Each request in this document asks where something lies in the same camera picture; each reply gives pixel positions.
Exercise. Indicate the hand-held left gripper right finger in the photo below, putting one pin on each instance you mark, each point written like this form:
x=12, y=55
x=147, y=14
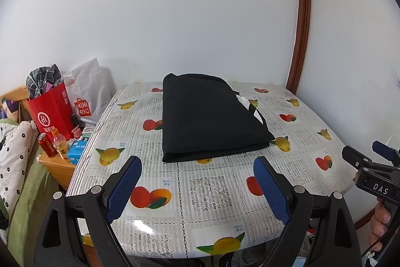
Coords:
x=270, y=188

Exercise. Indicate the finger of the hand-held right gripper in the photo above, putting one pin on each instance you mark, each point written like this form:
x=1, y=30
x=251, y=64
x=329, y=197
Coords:
x=354, y=157
x=386, y=150

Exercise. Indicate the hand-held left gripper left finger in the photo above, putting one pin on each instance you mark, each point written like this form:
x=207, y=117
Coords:
x=123, y=188

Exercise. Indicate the black white blue jacket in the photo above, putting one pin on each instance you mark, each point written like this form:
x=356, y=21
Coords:
x=206, y=120

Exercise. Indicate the person's right hand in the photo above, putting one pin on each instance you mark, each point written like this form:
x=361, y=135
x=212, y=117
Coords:
x=379, y=220

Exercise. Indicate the brown wooden baseboard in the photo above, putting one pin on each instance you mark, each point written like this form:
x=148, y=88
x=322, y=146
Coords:
x=361, y=220

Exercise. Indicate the fruit print tablecloth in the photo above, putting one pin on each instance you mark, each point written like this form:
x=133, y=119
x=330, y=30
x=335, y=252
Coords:
x=218, y=192

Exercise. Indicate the blue cardboard box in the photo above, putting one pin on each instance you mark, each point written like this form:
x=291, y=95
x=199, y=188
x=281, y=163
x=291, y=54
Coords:
x=77, y=152

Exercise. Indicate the wooden nightstand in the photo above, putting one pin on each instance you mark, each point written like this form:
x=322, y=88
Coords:
x=59, y=171

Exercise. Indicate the white remote control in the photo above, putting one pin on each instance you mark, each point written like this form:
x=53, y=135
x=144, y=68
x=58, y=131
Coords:
x=88, y=130

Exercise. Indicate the orange drink bottle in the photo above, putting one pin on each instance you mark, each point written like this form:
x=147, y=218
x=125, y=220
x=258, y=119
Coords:
x=61, y=144

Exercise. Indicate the red drink can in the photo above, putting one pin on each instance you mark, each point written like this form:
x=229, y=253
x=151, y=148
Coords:
x=47, y=145

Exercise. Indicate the green blanket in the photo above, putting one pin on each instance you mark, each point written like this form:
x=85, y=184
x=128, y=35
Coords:
x=28, y=207

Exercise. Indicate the red paper bag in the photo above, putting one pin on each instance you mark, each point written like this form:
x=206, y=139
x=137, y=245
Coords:
x=51, y=113

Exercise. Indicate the white plastic shopping bag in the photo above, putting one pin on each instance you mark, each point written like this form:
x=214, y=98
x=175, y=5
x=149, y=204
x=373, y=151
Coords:
x=90, y=88

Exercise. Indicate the white quilt with black flowers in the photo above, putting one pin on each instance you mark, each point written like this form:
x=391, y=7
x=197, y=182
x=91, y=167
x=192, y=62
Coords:
x=15, y=160

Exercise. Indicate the grey plaid cloth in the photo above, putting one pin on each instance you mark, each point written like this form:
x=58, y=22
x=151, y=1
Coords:
x=42, y=79

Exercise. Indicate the patterned pillow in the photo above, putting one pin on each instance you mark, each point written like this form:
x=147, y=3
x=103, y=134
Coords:
x=10, y=109

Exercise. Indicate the wooden headboard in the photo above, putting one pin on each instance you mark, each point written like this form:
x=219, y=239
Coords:
x=17, y=95

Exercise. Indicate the brown wooden door frame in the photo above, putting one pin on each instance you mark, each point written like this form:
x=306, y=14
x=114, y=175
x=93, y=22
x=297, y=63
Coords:
x=302, y=20

